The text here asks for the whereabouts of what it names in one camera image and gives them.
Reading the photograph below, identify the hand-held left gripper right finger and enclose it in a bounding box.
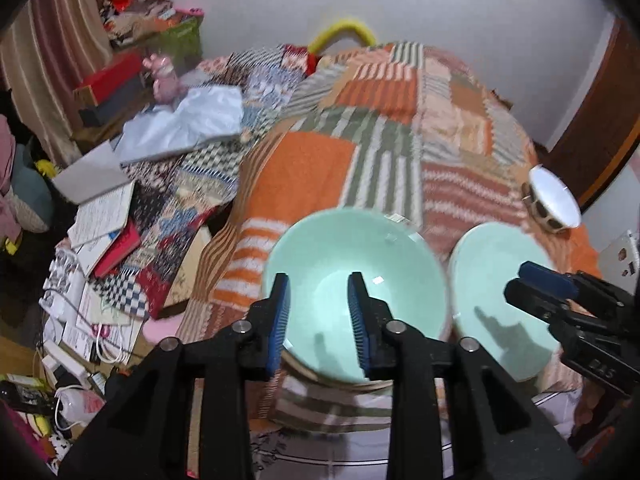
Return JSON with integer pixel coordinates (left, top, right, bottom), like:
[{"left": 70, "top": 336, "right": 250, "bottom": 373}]
[{"left": 347, "top": 271, "right": 586, "bottom": 480}]

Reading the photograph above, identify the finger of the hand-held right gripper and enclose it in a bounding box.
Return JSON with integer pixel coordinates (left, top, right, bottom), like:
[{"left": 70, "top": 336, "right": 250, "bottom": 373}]
[
  {"left": 502, "top": 279, "right": 557, "bottom": 327},
  {"left": 517, "top": 261, "right": 577, "bottom": 299}
]

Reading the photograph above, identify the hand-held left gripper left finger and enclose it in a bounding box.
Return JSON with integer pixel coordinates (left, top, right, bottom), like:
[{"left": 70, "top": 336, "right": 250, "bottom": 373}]
[{"left": 57, "top": 272, "right": 292, "bottom": 480}]

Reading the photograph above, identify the green bowl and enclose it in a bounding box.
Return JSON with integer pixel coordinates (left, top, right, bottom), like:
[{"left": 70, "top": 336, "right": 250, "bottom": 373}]
[{"left": 448, "top": 221, "right": 563, "bottom": 382}]

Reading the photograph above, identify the mint green plate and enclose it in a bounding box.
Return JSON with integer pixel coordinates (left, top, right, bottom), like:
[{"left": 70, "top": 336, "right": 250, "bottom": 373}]
[{"left": 261, "top": 206, "right": 450, "bottom": 386}]

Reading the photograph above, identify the person's right forearm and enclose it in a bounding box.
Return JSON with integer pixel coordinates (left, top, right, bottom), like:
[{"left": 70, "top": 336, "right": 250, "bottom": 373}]
[{"left": 570, "top": 387, "right": 631, "bottom": 456}]

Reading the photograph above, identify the white bowl with brown dots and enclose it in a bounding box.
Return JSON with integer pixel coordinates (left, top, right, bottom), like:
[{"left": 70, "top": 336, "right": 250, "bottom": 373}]
[{"left": 521, "top": 164, "right": 583, "bottom": 233}]

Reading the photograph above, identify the checkered patchwork quilt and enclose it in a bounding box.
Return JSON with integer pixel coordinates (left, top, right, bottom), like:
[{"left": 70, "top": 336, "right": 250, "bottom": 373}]
[{"left": 90, "top": 42, "right": 321, "bottom": 321}]

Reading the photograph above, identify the orange striped patchwork blanket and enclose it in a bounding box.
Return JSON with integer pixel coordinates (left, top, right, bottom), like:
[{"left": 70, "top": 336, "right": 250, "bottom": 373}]
[{"left": 175, "top": 40, "right": 601, "bottom": 436}]

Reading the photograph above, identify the wooden door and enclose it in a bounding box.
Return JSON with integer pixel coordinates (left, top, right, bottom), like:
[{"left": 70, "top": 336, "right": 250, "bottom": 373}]
[{"left": 545, "top": 15, "right": 640, "bottom": 211}]

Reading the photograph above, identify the red book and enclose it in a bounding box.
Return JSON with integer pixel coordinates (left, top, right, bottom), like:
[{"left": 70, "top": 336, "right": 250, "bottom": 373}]
[{"left": 92, "top": 220, "right": 142, "bottom": 278}]

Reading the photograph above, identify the open notebook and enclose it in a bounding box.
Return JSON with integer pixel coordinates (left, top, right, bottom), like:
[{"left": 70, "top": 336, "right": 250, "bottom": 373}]
[{"left": 67, "top": 182, "right": 136, "bottom": 248}]

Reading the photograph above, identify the white plastic bag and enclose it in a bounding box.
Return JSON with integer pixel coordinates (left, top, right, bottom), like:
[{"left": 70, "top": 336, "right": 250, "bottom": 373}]
[{"left": 55, "top": 387, "right": 106, "bottom": 428}]

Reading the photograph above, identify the white power strip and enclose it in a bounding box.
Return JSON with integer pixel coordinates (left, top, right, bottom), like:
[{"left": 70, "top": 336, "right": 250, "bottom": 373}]
[{"left": 42, "top": 352, "right": 93, "bottom": 388}]

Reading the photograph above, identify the pale blue cloth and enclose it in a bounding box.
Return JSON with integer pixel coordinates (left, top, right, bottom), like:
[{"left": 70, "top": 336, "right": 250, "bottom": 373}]
[{"left": 117, "top": 85, "right": 245, "bottom": 163}]

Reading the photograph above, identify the pink plush toy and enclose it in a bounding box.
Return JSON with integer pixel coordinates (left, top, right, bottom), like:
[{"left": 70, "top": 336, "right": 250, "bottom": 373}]
[{"left": 142, "top": 52, "right": 188, "bottom": 103}]

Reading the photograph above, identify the dark grey box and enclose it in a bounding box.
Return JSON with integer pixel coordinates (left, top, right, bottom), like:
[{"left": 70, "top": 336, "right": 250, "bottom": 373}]
[{"left": 77, "top": 82, "right": 151, "bottom": 128}]

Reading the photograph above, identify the grey-blue cushion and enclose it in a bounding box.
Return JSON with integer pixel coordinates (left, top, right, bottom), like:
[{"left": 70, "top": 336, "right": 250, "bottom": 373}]
[{"left": 12, "top": 145, "right": 53, "bottom": 233}]

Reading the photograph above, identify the red box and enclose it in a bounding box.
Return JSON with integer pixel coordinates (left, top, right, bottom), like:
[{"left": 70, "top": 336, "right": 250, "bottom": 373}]
[{"left": 74, "top": 52, "right": 146, "bottom": 106}]

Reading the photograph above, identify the green box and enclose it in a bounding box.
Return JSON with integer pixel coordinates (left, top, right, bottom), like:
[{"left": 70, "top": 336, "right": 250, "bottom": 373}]
[{"left": 112, "top": 12, "right": 205, "bottom": 73}]

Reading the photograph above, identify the yellow foam tube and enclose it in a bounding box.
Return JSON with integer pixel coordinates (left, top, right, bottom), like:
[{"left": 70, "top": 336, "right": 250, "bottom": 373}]
[{"left": 307, "top": 19, "right": 377, "bottom": 55}]

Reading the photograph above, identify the striped brown curtain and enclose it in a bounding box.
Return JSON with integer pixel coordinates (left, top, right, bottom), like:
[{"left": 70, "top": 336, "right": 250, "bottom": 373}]
[{"left": 0, "top": 0, "right": 113, "bottom": 166}]

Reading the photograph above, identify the white wall socket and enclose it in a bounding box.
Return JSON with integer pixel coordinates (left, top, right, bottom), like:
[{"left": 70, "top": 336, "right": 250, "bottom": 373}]
[{"left": 597, "top": 230, "right": 640, "bottom": 281}]

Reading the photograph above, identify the white cable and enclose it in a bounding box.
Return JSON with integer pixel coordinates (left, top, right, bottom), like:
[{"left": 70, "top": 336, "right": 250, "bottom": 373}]
[{"left": 90, "top": 322, "right": 131, "bottom": 366}]

